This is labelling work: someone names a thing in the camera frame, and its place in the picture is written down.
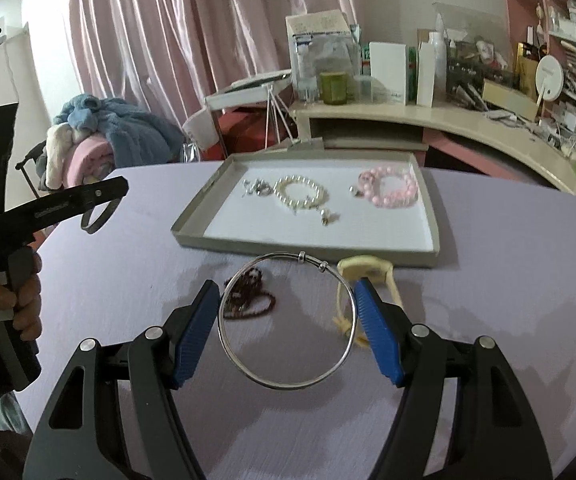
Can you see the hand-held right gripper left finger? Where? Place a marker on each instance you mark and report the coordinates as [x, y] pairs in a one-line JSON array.
[[195, 340]]

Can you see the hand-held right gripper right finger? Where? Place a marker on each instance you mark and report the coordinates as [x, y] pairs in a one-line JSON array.
[[380, 340]]

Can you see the grey cardboard tray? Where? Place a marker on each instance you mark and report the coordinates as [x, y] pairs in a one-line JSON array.
[[378, 230]]

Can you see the thin silver bangle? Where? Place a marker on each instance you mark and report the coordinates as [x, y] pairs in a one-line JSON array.
[[302, 257]]

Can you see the pearl earring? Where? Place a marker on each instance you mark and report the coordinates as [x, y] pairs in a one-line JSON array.
[[325, 220]]

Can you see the cluster of pearl earrings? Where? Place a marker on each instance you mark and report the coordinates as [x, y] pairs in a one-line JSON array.
[[257, 187]]

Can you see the cream towel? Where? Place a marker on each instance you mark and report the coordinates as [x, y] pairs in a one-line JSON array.
[[58, 155]]

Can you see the pink rolled blanket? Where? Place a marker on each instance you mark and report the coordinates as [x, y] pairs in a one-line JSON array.
[[93, 155]]

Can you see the yellow wristwatch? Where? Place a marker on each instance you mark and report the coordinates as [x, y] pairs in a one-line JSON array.
[[363, 264]]

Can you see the blue fleece blanket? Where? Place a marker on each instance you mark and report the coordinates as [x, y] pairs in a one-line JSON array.
[[128, 135]]

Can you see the white paper cup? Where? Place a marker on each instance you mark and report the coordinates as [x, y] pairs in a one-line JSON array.
[[199, 130]]

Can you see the pink curtain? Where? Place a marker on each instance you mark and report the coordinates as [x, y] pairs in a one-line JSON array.
[[168, 35]]

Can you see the cream curved desk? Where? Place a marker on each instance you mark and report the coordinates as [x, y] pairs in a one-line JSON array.
[[468, 127]]

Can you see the green glass jar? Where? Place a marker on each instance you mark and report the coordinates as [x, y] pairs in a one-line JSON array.
[[334, 89]]

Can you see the tall white carton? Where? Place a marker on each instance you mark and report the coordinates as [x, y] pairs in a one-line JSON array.
[[425, 77]]

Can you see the white box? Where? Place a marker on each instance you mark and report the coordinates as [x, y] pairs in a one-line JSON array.
[[388, 72]]

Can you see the clear cosmetics organizer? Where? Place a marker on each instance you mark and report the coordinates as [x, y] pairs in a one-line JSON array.
[[473, 70]]

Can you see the gold box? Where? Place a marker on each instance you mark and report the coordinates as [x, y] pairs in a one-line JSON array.
[[525, 67]]

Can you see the round white mirror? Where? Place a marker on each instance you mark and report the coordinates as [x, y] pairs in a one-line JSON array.
[[549, 77]]

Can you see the pink and white shelf unit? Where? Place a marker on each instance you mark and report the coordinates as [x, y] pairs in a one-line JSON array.
[[573, 20]]

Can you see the black metal frame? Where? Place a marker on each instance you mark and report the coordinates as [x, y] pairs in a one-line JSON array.
[[30, 160]]

